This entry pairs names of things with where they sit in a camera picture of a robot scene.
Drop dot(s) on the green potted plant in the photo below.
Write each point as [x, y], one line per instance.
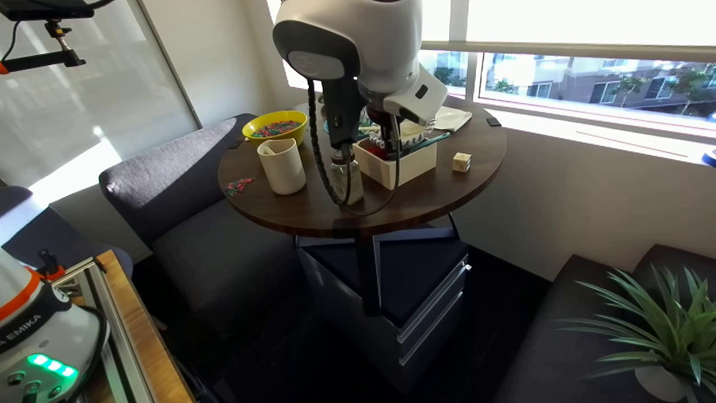
[664, 335]

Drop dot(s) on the wooden robot stand top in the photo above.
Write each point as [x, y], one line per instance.
[160, 369]

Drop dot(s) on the grey storage box under table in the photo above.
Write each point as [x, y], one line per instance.
[421, 284]

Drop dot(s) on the yellow bowl of beads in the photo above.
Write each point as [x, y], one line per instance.
[283, 124]

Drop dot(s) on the white napkin by window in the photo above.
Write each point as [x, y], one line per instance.
[451, 120]

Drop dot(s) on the black camera stand bar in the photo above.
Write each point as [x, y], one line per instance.
[52, 14]

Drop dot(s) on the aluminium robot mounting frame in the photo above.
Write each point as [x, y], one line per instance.
[104, 327]

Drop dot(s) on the round wooden table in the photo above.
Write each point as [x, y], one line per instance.
[311, 214]

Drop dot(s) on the dark grey sofa bench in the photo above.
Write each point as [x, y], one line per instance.
[226, 270]

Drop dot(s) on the scattered coloured beads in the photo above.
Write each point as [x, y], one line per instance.
[238, 186]

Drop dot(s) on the white pitcher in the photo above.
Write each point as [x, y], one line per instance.
[283, 167]

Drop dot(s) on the small wooden cube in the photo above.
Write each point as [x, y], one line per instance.
[462, 162]

